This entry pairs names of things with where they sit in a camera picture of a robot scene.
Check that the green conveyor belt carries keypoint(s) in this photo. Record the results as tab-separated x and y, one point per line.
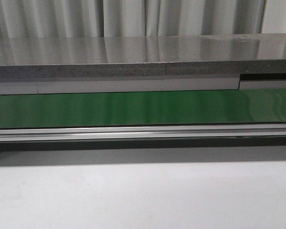
143	108

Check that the white pleated curtain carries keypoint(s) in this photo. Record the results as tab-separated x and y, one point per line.
130	18

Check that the grey conveyor back rail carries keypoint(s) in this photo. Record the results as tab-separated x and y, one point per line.
143	83

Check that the aluminium conveyor front rail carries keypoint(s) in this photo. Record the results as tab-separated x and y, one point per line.
141	132

